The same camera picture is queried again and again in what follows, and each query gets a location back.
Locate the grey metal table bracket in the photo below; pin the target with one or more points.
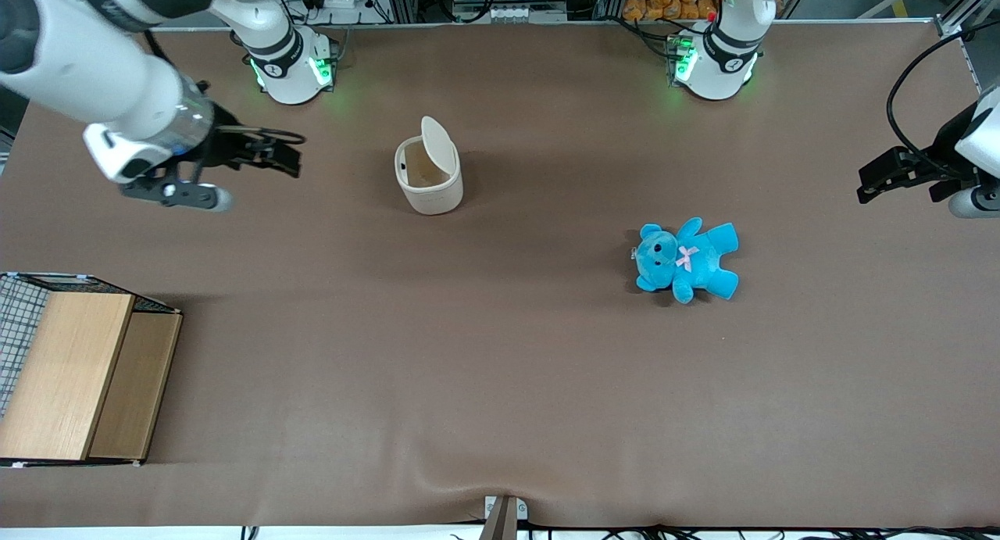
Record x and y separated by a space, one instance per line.
504 516

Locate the cream lidded trash can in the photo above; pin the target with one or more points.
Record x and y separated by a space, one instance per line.
430 200

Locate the light wooden board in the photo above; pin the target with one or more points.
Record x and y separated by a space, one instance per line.
66 368

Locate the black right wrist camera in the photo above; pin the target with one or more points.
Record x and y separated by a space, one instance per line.
277 159

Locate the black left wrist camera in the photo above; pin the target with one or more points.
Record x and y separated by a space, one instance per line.
887 169

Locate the aluminium frame post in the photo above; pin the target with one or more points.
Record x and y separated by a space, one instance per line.
965 5

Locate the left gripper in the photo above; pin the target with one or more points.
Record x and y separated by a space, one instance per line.
934 159

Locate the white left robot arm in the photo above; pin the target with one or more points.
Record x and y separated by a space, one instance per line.
723 63

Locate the blue teddy bear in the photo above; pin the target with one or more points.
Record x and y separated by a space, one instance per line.
699 260

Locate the white terminal block row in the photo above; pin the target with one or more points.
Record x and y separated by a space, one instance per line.
523 13

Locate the dark wooden board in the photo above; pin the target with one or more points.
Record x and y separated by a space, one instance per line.
137 384

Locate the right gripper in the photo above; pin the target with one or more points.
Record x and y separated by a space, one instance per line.
226 142

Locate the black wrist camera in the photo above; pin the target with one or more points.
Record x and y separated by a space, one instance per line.
277 159
887 169

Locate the brown table cloth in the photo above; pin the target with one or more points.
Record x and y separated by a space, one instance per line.
469 368

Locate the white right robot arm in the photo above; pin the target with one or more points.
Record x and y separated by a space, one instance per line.
94 71

